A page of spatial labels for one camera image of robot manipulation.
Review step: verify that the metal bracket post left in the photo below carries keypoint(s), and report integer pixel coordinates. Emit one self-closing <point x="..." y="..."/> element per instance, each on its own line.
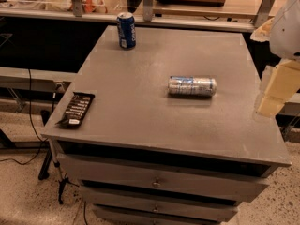
<point x="77" y="8"/>

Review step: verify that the metal bracket post right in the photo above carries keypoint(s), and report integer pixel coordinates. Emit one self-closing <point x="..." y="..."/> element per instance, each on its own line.
<point x="263" y="13"/>

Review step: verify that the orange white bag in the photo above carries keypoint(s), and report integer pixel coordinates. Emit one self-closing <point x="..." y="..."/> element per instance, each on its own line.
<point x="92" y="0"/>

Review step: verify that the dark chocolate bar wrapper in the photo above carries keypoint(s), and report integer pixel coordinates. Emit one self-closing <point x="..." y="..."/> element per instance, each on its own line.
<point x="76" y="110"/>

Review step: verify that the grey drawer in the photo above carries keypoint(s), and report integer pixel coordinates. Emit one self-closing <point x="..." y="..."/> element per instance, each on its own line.
<point x="144" y="218"/>
<point x="144" y="175"/>
<point x="153" y="204"/>

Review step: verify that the bottom grey drawer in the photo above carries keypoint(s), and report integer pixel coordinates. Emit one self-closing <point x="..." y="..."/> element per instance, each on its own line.
<point x="144" y="218"/>

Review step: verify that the middle grey drawer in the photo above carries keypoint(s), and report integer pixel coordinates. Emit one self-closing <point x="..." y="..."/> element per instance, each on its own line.
<point x="153" y="204"/>

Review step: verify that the blue pepsi can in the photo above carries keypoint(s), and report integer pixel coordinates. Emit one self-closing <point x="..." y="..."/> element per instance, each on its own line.
<point x="126" y="30"/>

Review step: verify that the metal bracket post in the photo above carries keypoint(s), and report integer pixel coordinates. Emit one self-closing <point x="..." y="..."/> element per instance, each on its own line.
<point x="77" y="8"/>
<point x="148" y="10"/>
<point x="263" y="13"/>

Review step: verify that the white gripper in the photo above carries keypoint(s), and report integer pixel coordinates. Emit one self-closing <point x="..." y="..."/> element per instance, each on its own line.
<point x="287" y="32"/>

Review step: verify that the top grey drawer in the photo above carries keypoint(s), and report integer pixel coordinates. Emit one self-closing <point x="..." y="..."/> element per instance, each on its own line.
<point x="144" y="175"/>

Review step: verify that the black tripod stand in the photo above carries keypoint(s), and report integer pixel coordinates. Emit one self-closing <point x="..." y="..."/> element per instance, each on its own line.
<point x="43" y="174"/>

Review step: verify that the metal bracket post middle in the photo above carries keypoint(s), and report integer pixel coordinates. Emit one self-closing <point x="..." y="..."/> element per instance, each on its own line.
<point x="148" y="10"/>

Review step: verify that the silver redbull can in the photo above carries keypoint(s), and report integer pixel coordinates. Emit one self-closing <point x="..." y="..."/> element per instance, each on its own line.
<point x="192" y="86"/>

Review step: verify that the grey drawer cabinet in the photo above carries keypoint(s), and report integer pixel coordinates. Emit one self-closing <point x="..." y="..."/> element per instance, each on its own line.
<point x="133" y="117"/>

